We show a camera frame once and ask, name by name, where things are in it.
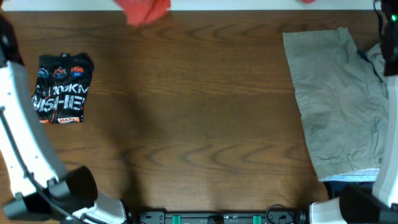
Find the red orange soccer t-shirt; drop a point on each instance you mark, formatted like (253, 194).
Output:
(143, 12)

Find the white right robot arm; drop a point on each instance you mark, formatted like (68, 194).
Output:
(379, 204)

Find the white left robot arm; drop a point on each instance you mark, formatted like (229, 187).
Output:
(42, 187)

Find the black folded printed jersey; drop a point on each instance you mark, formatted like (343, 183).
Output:
(62, 87)

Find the khaki cargo shorts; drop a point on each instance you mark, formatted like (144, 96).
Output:
(342, 97)

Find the dark navy folded garment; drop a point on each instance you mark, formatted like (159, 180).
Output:
(334, 188)

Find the light blue folded garment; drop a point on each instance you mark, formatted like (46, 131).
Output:
(365, 175)

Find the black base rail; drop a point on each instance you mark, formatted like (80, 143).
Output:
(275, 214)

